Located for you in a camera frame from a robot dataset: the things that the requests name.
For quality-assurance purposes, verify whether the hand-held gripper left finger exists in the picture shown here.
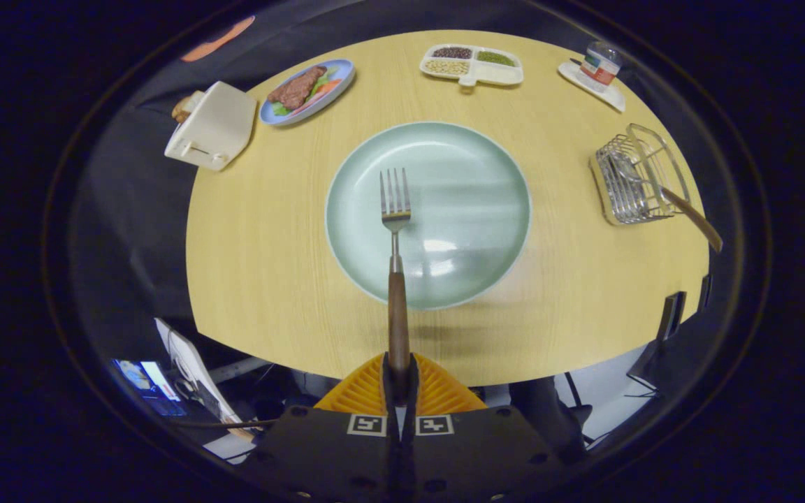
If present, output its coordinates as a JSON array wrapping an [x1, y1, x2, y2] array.
[[238, 353, 403, 503]]

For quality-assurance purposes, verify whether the wooden handled fork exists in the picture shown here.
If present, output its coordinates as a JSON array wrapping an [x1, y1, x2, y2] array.
[[379, 168, 412, 393]]

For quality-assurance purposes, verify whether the grey metal bar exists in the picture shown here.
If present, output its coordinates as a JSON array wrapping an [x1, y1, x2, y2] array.
[[207, 357, 274, 384]]

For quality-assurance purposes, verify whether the pale green plate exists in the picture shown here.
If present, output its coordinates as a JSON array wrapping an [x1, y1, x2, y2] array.
[[325, 122, 532, 312]]

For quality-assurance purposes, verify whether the metal wire rack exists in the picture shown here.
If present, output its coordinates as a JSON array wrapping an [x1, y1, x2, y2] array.
[[589, 123, 692, 226]]

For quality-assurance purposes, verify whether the brown steak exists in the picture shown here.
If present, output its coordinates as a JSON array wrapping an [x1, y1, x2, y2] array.
[[267, 66, 328, 110]]

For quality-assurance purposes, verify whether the toasted bread slice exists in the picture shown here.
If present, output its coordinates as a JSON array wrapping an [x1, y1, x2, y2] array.
[[171, 90, 205, 124]]

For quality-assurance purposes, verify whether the vegetable garnish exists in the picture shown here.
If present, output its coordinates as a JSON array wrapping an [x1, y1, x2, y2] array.
[[271, 68, 344, 118]]

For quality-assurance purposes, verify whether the white square coaster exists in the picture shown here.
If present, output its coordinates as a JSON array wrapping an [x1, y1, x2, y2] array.
[[558, 59, 626, 113]]

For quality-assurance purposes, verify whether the white divided bean tray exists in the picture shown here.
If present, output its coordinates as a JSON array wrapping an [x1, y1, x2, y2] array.
[[419, 44, 524, 87]]

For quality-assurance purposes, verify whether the small water bottle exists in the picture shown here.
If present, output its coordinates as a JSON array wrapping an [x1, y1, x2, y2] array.
[[579, 41, 622, 87]]

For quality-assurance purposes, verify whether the white board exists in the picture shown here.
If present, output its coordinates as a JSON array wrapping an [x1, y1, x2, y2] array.
[[154, 318, 242, 427]]

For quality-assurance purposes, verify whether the laptop screen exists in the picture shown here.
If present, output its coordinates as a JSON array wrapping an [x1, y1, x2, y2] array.
[[110, 358, 187, 418]]

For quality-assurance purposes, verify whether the wooden handled spoon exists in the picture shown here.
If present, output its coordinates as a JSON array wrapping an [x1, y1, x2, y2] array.
[[609, 155, 723, 254]]

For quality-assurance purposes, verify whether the blue plate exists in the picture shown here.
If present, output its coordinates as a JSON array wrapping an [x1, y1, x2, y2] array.
[[259, 58, 356, 127]]

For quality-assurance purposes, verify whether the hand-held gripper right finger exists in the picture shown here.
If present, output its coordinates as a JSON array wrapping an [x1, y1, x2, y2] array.
[[400, 353, 567, 503]]

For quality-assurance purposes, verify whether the white toaster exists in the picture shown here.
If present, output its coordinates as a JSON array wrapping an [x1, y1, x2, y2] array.
[[164, 81, 258, 172]]

